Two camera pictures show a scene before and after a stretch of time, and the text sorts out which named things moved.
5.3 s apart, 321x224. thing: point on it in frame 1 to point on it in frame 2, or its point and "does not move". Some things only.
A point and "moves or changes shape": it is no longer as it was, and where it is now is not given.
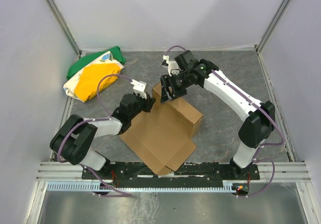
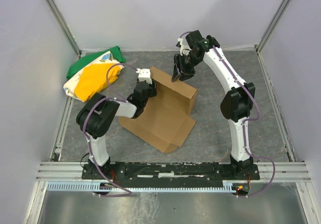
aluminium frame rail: (59, 171) does not move
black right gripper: (171, 88) to (182, 65)
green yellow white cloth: (83, 75) does not move
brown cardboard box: (163, 138) moves or changes shape
